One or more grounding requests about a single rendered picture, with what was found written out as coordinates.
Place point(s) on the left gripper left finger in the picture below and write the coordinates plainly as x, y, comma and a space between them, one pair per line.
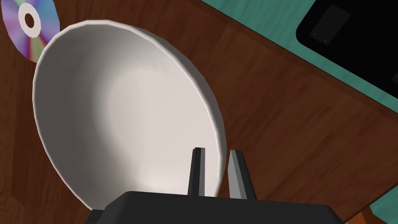
196, 174

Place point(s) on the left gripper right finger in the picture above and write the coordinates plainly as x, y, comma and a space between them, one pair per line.
238, 177

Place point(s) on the white bowl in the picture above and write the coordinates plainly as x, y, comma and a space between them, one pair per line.
124, 118

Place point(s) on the iridescent compact disc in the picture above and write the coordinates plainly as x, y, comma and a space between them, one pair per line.
29, 28

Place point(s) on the black rounded box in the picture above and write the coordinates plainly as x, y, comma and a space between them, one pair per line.
357, 37

